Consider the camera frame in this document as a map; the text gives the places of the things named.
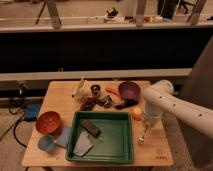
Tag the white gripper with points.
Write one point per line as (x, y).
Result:
(149, 120)

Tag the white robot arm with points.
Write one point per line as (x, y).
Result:
(159, 99)

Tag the orange round fruit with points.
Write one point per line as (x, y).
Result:
(136, 113)

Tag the purple plastic bowl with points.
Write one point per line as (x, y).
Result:
(129, 90)

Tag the green plastic tray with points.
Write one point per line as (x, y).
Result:
(114, 144)

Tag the dark metallic toy item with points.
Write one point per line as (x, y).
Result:
(105, 101)

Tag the orange toy carrot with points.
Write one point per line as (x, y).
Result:
(113, 91)

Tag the small dark metal cup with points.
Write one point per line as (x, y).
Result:
(95, 90)

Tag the dark brown rectangular block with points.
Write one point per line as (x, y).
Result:
(90, 127)

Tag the dark brown toy food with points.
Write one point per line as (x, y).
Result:
(88, 104)

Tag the wooden folding table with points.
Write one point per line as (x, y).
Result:
(154, 152)

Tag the grey folded cloth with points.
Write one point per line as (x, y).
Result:
(83, 144)

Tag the light blue cloth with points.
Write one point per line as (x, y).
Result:
(63, 138)

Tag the orange plastic bowl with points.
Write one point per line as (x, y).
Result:
(49, 123)

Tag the blue power box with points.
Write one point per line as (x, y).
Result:
(31, 112)

